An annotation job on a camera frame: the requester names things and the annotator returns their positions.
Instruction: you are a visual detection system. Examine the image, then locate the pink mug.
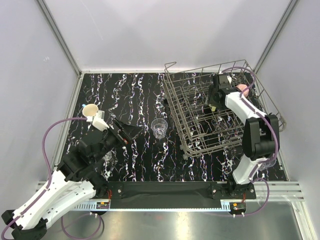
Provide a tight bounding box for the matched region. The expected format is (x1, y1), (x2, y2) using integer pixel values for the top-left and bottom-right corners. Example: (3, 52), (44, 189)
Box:
(236, 83), (250, 97)

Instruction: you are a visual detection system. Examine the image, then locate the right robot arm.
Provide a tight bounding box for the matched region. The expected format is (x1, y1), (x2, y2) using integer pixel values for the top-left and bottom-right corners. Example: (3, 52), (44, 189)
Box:
(206, 73), (280, 199)

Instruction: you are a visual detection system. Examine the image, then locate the black marbled mat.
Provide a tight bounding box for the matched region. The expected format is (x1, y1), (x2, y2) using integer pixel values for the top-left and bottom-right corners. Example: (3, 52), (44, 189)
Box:
(73, 73), (242, 182)

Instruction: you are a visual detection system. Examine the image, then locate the right aluminium corner post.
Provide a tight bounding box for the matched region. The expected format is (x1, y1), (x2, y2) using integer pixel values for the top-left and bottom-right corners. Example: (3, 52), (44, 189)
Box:
(253, 0), (300, 74)

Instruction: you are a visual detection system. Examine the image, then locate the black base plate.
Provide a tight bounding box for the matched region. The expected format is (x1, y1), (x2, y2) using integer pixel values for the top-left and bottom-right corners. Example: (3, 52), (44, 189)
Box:
(107, 181), (257, 200)

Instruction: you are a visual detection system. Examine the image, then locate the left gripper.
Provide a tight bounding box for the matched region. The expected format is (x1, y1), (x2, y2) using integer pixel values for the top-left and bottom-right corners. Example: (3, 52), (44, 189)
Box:
(91, 117), (143, 164)

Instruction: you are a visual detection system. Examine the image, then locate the aluminium corner post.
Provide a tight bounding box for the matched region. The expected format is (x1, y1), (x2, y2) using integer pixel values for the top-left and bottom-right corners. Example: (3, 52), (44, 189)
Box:
(35, 0), (82, 77)
(253, 0), (300, 74)

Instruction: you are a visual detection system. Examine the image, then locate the blue mug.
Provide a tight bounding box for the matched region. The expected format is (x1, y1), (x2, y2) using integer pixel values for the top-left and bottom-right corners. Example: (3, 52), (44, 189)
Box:
(82, 103), (99, 118)

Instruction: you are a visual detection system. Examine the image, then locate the clear glass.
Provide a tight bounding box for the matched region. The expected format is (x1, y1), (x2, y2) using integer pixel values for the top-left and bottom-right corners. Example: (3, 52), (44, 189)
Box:
(259, 159), (277, 171)
(102, 151), (114, 164)

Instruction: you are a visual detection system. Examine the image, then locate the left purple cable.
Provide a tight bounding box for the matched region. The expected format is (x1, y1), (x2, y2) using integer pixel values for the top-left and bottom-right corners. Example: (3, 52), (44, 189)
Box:
(2, 116), (88, 238)

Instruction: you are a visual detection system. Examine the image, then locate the clear glass tumbler centre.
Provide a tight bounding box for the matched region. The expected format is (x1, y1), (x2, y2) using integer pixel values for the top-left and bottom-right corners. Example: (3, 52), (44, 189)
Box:
(151, 118), (168, 140)

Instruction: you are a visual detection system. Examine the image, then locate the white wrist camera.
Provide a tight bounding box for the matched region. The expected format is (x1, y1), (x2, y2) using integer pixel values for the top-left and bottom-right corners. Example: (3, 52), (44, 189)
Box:
(218, 73), (232, 85)
(86, 110), (110, 132)

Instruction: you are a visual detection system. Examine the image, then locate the left aluminium corner post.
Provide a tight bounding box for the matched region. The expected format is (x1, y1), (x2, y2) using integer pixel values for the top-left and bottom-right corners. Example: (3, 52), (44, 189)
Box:
(35, 0), (82, 77)

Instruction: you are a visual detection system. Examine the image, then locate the aluminium rail front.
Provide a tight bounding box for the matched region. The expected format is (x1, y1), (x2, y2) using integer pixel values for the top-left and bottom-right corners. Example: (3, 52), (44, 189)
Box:
(34, 181), (305, 212)

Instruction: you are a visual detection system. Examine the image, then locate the grey wire dish rack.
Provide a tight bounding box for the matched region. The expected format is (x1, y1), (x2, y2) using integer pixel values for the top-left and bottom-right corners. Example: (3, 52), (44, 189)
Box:
(163, 59), (287, 159)

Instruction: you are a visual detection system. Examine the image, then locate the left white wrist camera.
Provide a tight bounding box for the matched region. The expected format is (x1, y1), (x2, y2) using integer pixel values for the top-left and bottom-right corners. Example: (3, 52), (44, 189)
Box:
(86, 110), (110, 132)

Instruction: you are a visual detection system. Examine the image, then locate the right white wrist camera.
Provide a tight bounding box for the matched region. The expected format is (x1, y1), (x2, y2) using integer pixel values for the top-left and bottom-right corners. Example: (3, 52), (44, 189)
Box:
(218, 73), (232, 85)

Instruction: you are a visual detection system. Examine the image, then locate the clear glass left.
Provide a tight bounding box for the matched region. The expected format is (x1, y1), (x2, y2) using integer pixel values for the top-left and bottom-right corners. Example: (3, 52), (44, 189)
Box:
(102, 151), (114, 164)

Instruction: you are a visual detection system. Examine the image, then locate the clear glass right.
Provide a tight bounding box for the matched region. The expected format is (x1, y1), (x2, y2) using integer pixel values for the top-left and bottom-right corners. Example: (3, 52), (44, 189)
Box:
(259, 159), (277, 171)

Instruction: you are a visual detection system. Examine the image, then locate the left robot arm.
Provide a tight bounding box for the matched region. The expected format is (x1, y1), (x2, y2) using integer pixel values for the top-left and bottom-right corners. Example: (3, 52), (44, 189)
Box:
(1, 117), (143, 240)

